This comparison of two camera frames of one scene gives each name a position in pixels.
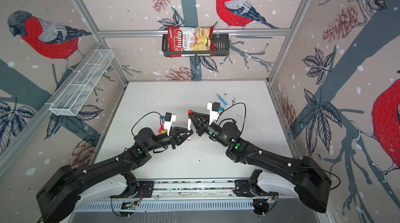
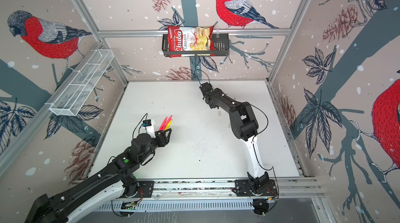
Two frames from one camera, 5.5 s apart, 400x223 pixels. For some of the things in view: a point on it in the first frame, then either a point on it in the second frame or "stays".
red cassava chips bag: (189, 39) stays
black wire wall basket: (221, 47) stays
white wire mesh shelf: (69, 101) stays
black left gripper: (175, 138) -> (165, 139)
